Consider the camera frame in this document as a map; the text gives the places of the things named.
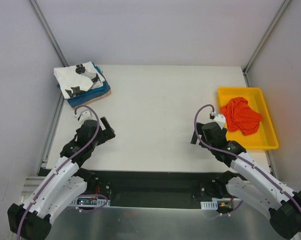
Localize yellow plastic tray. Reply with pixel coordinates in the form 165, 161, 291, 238
217, 87, 279, 151

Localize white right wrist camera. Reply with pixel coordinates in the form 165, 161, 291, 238
209, 111, 226, 129

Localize beige folded t shirt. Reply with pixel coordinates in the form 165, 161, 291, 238
80, 90, 112, 105

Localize blue folded t shirt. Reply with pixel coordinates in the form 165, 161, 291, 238
57, 73, 111, 108

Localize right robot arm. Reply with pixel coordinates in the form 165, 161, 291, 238
191, 122, 301, 240

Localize white t shirt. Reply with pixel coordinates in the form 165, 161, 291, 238
53, 61, 106, 99

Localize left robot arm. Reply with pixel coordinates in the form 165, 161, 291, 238
7, 117, 116, 240

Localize white slotted cable duct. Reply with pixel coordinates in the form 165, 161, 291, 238
200, 200, 219, 211

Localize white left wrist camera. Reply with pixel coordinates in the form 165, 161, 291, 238
74, 110, 93, 124

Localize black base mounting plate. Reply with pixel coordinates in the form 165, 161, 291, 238
74, 168, 238, 209

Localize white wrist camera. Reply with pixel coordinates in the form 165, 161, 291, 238
74, 110, 93, 124
209, 111, 226, 129

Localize orange t shirt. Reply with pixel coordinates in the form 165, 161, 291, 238
220, 97, 263, 136

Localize right aluminium frame post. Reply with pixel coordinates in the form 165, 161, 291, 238
243, 0, 293, 76

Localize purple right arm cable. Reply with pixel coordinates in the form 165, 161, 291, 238
193, 104, 301, 232

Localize aluminium frame post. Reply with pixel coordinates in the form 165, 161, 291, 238
243, 0, 293, 76
28, 0, 69, 67

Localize left aluminium frame post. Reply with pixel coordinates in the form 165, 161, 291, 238
28, 0, 69, 67

